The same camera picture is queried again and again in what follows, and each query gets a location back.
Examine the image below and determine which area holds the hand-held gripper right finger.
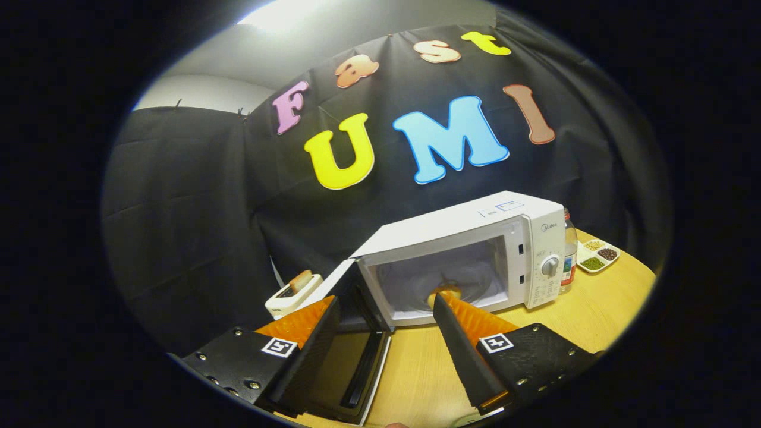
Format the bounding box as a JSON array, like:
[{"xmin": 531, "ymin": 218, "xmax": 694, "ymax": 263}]
[{"xmin": 432, "ymin": 291, "xmax": 604, "ymax": 414}]

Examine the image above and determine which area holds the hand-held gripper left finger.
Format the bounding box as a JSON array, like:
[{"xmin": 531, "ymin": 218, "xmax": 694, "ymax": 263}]
[{"xmin": 181, "ymin": 295, "xmax": 341, "ymax": 417}]

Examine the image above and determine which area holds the golden bread bun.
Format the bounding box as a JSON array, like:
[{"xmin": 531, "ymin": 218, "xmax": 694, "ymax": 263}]
[{"xmin": 428, "ymin": 285, "xmax": 464, "ymax": 309}]

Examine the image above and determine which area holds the white microwave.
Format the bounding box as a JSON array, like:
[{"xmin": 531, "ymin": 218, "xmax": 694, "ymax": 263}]
[{"xmin": 297, "ymin": 190, "xmax": 567, "ymax": 426}]

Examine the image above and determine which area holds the white toaster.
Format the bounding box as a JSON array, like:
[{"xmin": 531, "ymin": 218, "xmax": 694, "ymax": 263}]
[{"xmin": 265, "ymin": 273, "xmax": 325, "ymax": 320}]

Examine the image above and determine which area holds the clear plastic water bottle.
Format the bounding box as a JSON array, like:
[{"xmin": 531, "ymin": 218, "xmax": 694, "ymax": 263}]
[{"xmin": 559, "ymin": 208, "xmax": 578, "ymax": 295}]

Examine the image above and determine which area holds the white divided bean dish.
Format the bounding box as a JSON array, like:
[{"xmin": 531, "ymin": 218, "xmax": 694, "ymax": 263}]
[{"xmin": 576, "ymin": 238, "xmax": 621, "ymax": 274}]

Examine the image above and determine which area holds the black backdrop cloth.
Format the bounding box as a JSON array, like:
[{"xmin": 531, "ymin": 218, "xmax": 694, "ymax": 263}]
[{"xmin": 101, "ymin": 24, "xmax": 672, "ymax": 357}]

